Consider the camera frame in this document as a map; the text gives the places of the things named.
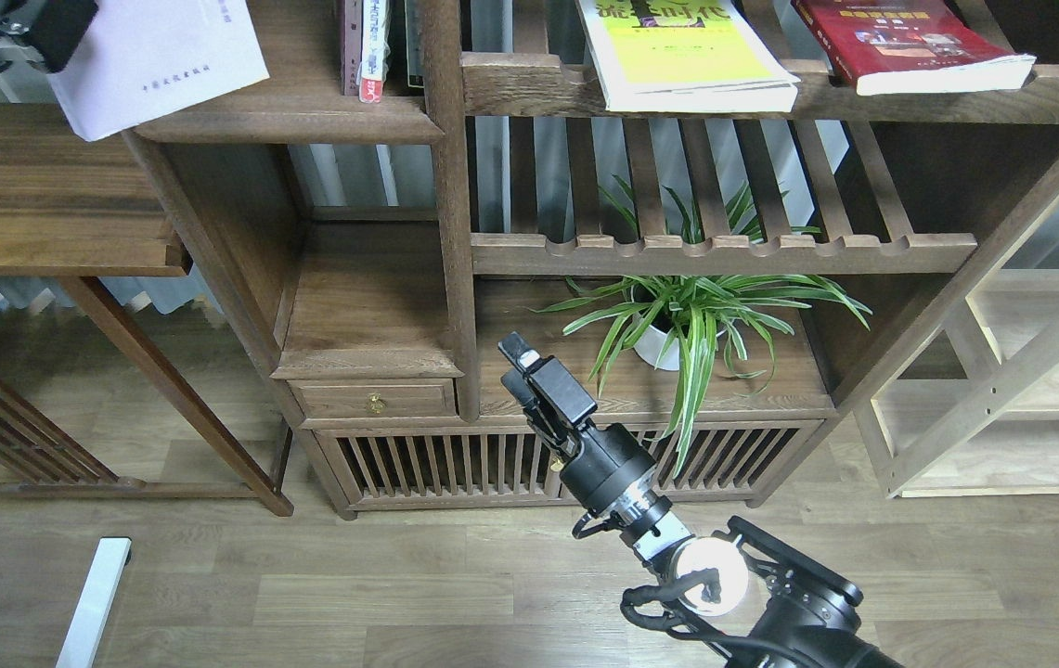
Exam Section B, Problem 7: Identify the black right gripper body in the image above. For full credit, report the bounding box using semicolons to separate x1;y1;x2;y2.
523;358;660;519

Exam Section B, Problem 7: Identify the white lavender cover book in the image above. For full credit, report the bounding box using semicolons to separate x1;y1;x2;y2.
48;1;269;141

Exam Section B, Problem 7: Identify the yellow green cover book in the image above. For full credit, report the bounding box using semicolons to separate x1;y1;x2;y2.
577;1;798;113

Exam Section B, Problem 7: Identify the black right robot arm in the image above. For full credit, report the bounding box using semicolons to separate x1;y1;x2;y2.
498;331;895;667

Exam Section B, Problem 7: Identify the white plant pot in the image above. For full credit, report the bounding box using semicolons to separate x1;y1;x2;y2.
629;314;728;375

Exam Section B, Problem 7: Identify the brass drawer knob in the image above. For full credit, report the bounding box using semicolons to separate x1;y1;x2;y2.
367;393;385;415

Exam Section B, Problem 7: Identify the green spider plant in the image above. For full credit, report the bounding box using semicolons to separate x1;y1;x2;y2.
530;173;872;477

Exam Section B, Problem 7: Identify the dark wooden bookshelf cabinet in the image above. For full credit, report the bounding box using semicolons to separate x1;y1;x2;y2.
125;1;1059;519

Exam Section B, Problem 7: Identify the red white spine book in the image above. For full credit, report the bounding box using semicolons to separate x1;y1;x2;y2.
356;0;390;103

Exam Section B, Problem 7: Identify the dark upright book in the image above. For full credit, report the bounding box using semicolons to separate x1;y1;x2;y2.
395;1;424;90

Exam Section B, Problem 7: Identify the red cover book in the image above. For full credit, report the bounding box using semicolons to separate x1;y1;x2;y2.
792;1;1037;95

